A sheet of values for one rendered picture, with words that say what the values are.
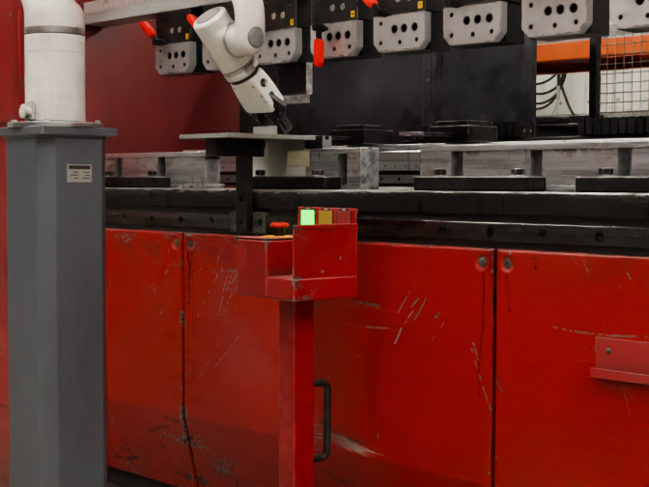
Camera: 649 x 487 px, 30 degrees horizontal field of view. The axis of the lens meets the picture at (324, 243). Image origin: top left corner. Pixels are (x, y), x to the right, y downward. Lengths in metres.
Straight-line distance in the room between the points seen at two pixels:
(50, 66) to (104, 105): 1.16
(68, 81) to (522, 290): 0.98
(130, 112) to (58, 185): 1.27
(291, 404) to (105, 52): 1.51
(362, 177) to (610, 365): 0.81
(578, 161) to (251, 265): 0.68
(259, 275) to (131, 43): 1.40
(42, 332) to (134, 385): 0.82
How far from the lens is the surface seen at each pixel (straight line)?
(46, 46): 2.48
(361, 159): 2.73
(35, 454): 2.50
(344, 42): 2.76
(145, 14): 3.36
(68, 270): 2.45
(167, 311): 3.09
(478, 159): 2.51
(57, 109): 2.47
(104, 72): 3.63
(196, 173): 3.17
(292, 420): 2.48
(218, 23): 2.74
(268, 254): 2.42
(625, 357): 2.18
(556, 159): 2.40
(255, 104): 2.83
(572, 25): 2.37
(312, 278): 2.38
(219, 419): 2.97
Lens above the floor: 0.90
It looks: 3 degrees down
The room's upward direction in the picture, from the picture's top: straight up
